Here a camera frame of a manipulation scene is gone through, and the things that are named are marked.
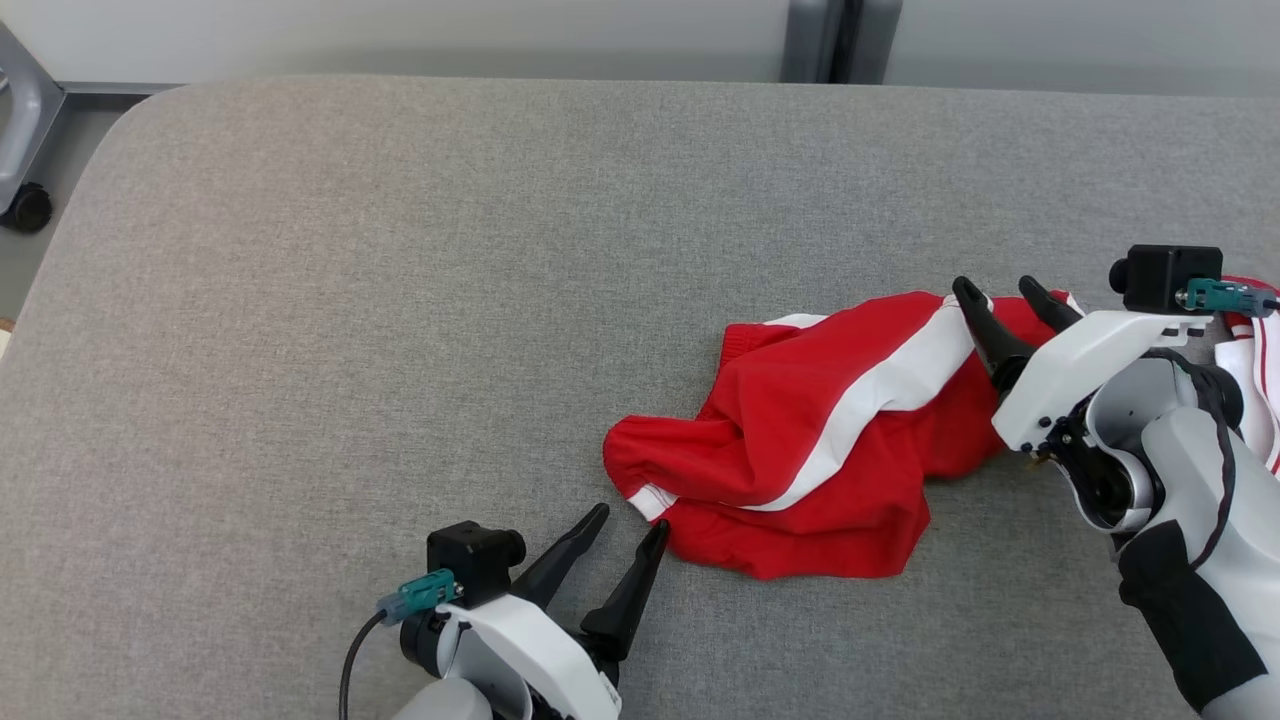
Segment grey cylindrical post foot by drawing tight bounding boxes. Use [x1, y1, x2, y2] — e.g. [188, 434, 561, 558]
[860, 0, 906, 86]

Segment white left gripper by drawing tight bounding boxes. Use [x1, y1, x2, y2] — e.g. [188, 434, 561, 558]
[455, 503, 671, 720]

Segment right black cable teal plug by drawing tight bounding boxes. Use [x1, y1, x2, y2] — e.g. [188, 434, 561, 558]
[1150, 278, 1280, 571]

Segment red white-striped shorts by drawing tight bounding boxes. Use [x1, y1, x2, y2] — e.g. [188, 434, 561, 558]
[603, 290, 1086, 581]

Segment grey wall post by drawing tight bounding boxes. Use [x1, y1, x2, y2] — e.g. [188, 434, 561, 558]
[782, 0, 846, 84]

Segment left black cable teal plug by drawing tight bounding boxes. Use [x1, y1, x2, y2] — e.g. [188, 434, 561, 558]
[338, 568, 463, 720]

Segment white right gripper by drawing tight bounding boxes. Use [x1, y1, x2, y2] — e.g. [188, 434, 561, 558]
[952, 276, 1216, 453]

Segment black cable teal plug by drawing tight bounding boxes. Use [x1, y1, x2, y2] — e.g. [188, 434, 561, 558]
[1150, 278, 1280, 571]
[338, 568, 463, 720]

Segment red white-sleeved jersey shirt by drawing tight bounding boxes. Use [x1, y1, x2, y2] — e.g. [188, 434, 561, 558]
[1215, 275, 1280, 476]

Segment grey wheeled stand leg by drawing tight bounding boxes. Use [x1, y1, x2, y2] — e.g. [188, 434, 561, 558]
[0, 20, 66, 234]

